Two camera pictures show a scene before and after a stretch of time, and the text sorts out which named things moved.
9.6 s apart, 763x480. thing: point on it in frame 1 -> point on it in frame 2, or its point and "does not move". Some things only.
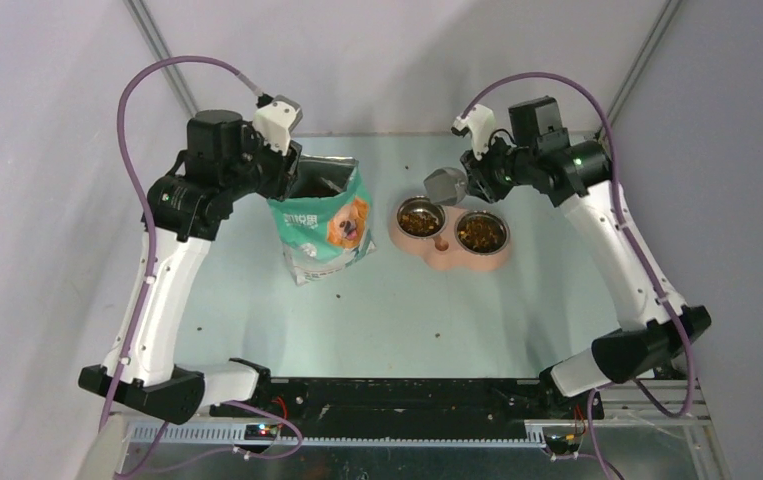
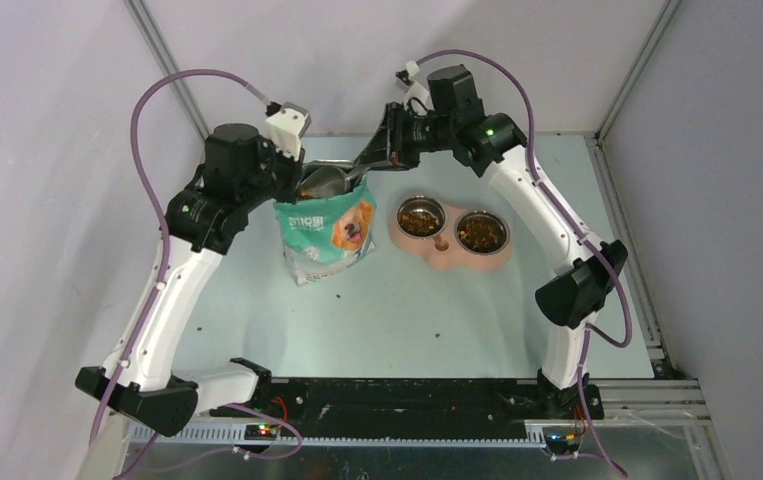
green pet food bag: [324, 217] does not move
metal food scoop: [446, 186] -> [329, 178]
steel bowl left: [420, 219] does not move
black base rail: [507, 399] does not move
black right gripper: [479, 181] -> [390, 142]
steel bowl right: [482, 232] does not move
